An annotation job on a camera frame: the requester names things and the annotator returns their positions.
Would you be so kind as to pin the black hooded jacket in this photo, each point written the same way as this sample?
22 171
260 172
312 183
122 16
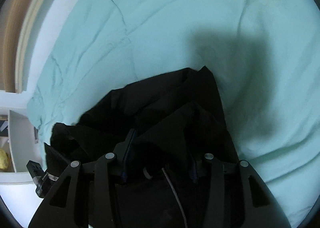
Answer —
181 165

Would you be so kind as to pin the white bookshelf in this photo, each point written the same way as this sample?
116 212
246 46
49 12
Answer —
21 146

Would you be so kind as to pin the teal quilted bed comforter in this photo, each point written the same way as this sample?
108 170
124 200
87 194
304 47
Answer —
264 55

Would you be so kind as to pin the black picture frame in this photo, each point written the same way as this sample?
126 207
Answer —
4 129

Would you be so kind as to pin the yellow globe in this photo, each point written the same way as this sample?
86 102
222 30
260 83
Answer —
4 160

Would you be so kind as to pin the striped brown window blind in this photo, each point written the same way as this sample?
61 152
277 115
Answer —
18 18

